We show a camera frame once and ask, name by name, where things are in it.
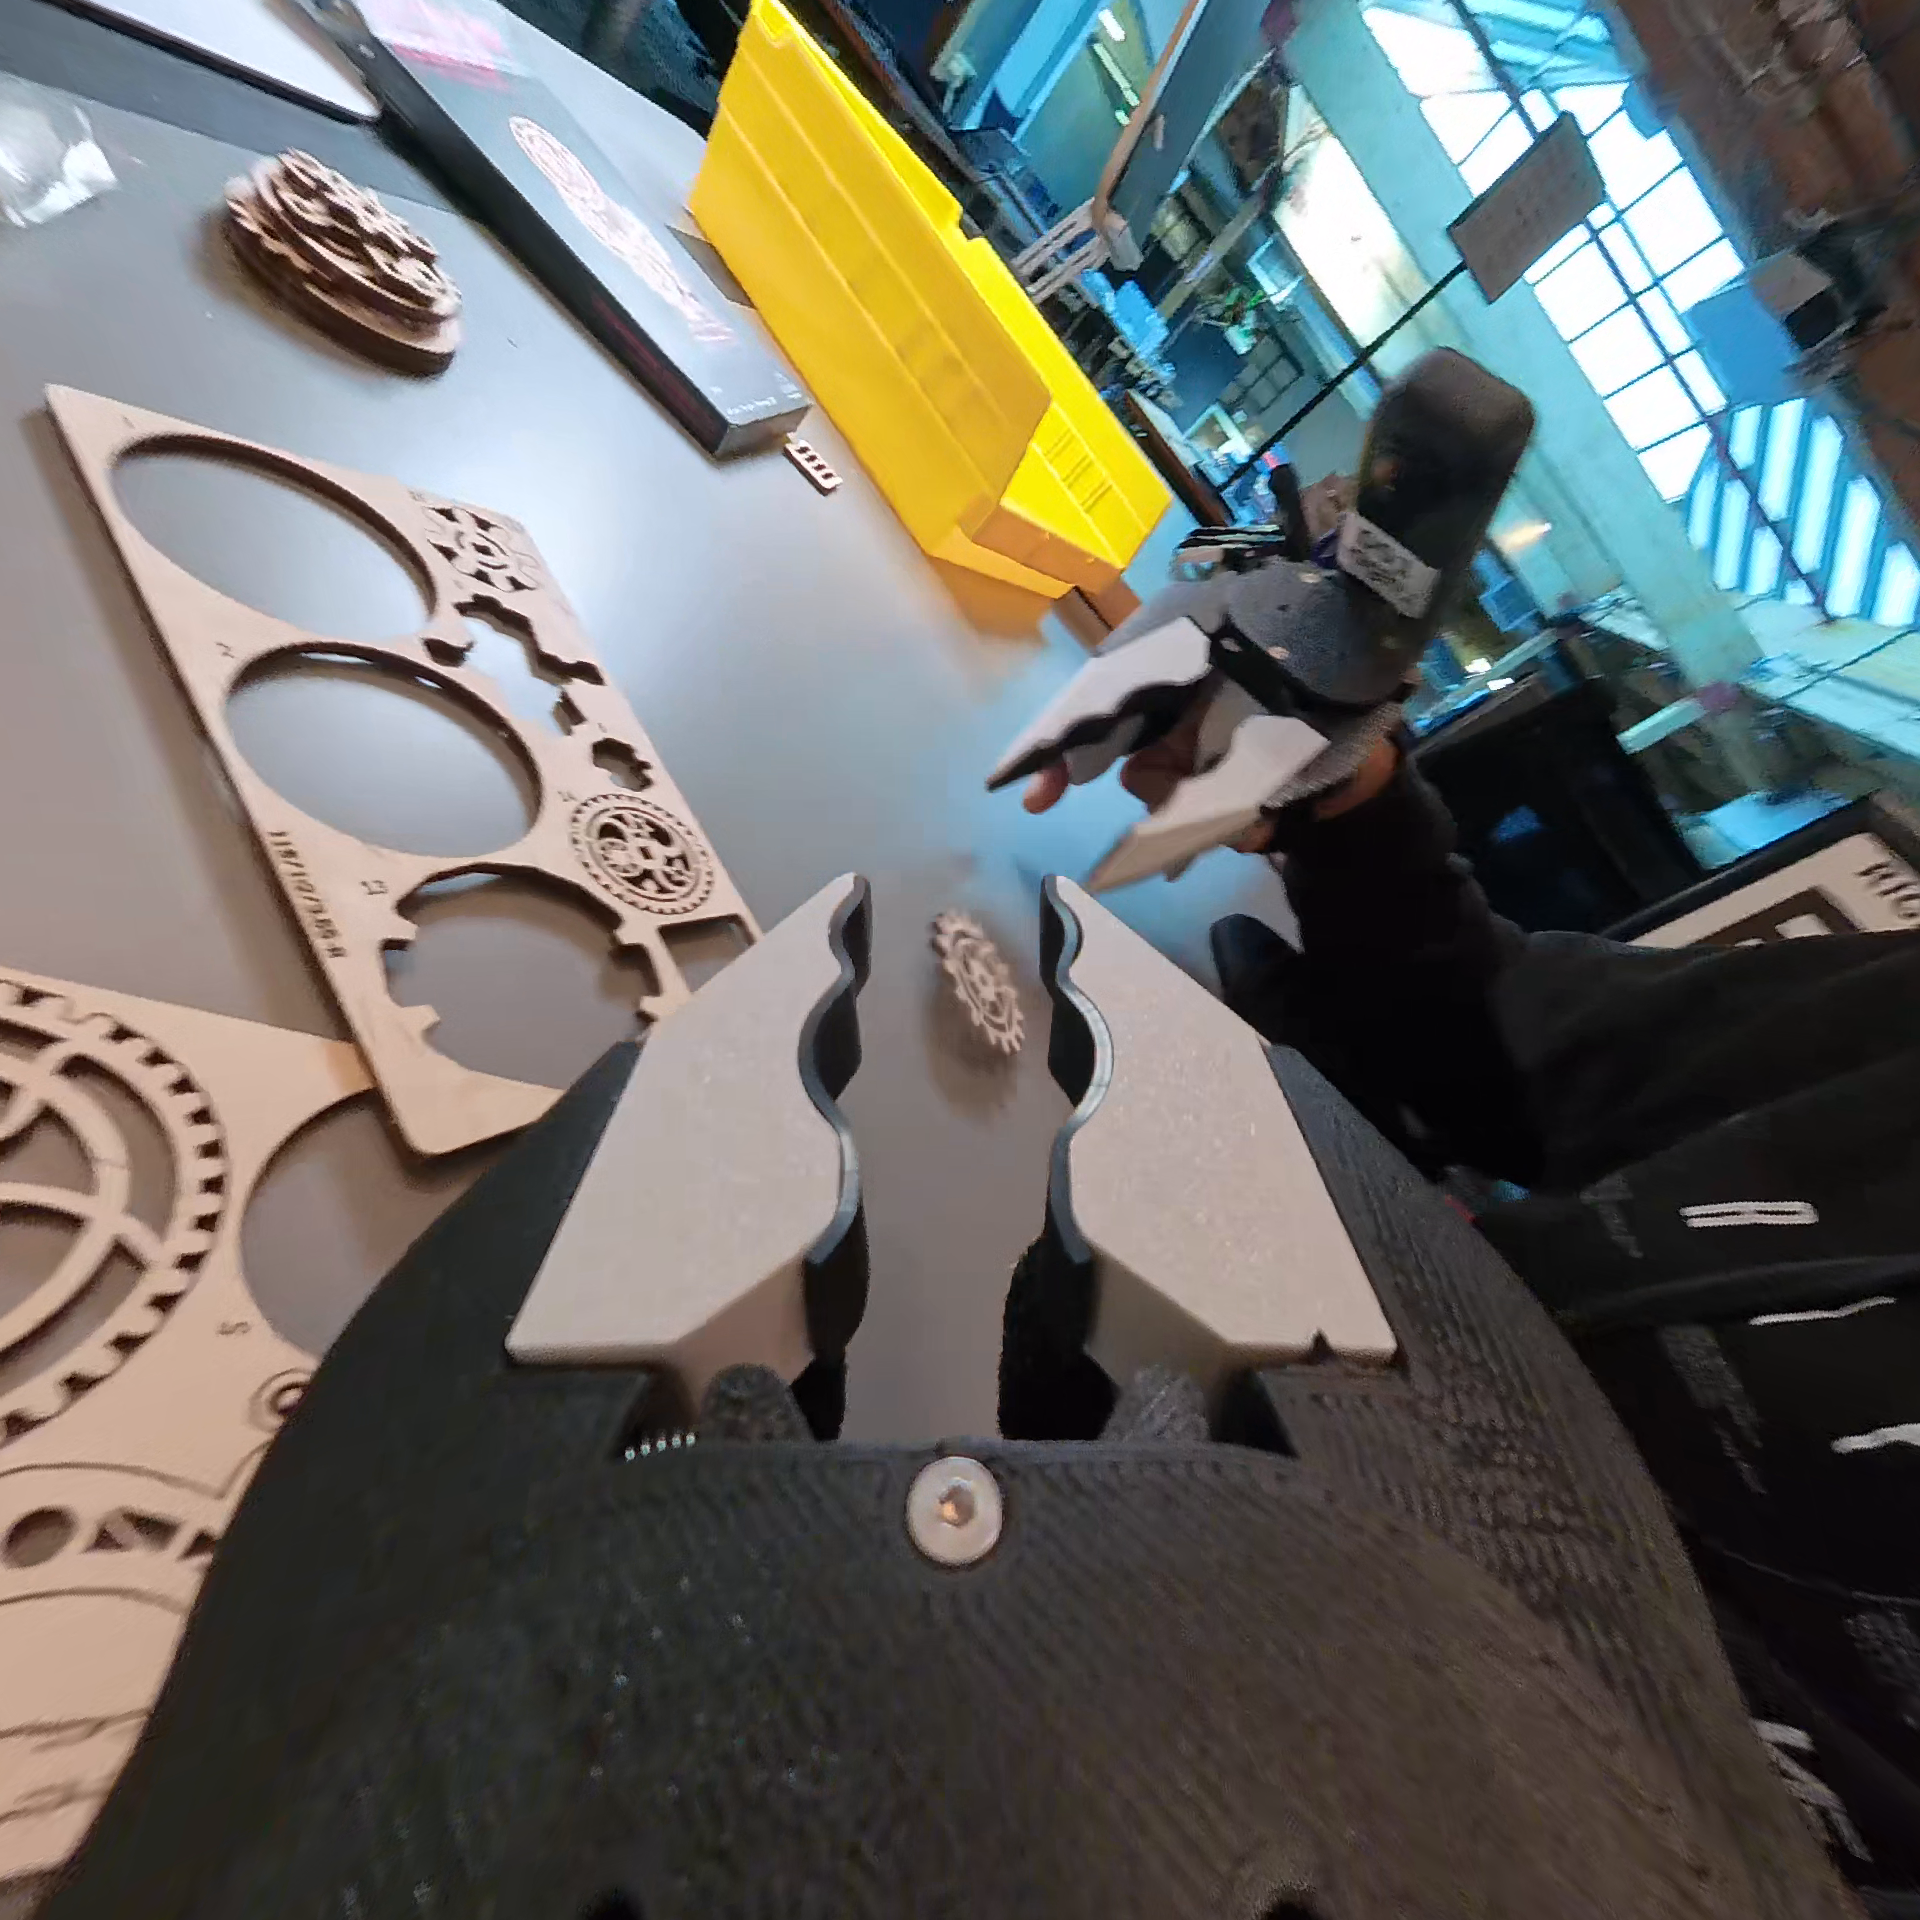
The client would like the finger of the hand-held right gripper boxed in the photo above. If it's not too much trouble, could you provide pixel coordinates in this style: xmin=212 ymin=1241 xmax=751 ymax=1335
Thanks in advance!
xmin=988 ymin=617 xmax=1222 ymax=792
xmin=1084 ymin=711 xmax=1332 ymax=896

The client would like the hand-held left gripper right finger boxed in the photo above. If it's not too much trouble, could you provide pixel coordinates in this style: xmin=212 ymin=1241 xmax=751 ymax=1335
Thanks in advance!
xmin=1039 ymin=872 xmax=1403 ymax=1432

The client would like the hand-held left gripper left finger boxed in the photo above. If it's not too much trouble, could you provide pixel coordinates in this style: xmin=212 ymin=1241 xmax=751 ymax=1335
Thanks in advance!
xmin=504 ymin=872 xmax=876 ymax=1412

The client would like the wooden sheet with large gears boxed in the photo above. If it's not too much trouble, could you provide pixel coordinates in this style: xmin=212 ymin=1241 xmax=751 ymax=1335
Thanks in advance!
xmin=0 ymin=966 xmax=377 ymax=1876

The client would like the wooden sheet with round holes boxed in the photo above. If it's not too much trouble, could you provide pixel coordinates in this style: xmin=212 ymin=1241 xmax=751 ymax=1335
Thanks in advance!
xmin=41 ymin=382 xmax=760 ymax=1161

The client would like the grey desk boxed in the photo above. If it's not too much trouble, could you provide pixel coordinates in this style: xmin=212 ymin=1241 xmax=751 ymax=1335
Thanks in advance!
xmin=0 ymin=0 xmax=1307 ymax=1449

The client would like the person's right hand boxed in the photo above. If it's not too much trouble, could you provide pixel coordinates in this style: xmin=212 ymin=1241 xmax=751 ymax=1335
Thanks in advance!
xmin=1024 ymin=680 xmax=1452 ymax=857

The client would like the yellow plastic bin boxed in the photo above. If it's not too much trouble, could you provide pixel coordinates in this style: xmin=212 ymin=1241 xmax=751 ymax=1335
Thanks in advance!
xmin=688 ymin=0 xmax=1175 ymax=601

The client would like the person's black printed shirt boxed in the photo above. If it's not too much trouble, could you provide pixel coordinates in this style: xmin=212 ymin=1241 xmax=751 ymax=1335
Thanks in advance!
xmin=1440 ymin=1111 xmax=1920 ymax=1920

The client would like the black puzzle box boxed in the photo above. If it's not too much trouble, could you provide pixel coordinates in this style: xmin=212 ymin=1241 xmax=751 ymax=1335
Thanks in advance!
xmin=346 ymin=0 xmax=817 ymax=460

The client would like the assembled wooden gear model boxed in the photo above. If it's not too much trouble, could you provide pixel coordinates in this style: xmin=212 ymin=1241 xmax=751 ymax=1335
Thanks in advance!
xmin=222 ymin=150 xmax=465 ymax=377

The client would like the clear plastic bag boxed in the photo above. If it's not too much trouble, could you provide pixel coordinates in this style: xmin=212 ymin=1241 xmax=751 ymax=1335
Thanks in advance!
xmin=0 ymin=76 xmax=122 ymax=227

